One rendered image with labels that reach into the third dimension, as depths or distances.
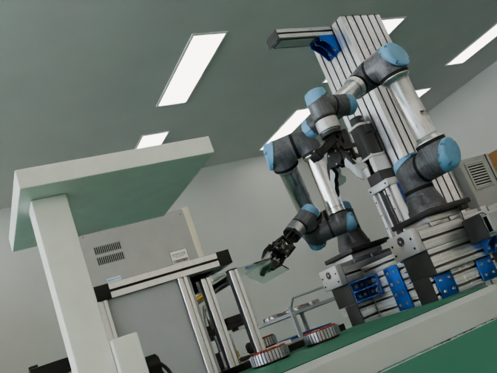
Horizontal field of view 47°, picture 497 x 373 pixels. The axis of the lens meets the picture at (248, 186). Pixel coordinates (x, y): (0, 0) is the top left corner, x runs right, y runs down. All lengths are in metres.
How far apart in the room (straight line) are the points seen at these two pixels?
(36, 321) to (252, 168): 3.67
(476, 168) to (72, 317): 2.09
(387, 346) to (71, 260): 0.58
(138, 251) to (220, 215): 6.26
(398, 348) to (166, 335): 0.82
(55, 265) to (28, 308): 6.33
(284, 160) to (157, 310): 0.98
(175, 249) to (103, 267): 0.24
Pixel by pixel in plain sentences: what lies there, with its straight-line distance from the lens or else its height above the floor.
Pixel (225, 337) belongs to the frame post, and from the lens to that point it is 1.82.
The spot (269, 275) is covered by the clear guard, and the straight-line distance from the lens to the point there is 2.17.
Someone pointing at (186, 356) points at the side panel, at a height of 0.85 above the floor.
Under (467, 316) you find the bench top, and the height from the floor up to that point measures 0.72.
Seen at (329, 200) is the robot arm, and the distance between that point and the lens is 2.39.
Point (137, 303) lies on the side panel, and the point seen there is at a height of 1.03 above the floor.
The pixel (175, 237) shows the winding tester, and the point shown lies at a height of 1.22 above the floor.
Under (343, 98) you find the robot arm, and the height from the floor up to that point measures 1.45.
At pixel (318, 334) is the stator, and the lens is 1.69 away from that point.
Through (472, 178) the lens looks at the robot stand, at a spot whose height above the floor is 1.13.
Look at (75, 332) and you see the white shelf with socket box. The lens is 0.99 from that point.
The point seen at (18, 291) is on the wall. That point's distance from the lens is 7.37.
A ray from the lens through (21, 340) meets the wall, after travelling 7.28.
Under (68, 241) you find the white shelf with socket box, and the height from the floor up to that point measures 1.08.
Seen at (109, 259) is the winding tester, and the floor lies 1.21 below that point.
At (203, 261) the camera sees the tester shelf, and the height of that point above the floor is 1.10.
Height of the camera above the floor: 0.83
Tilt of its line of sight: 14 degrees up
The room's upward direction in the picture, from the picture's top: 21 degrees counter-clockwise
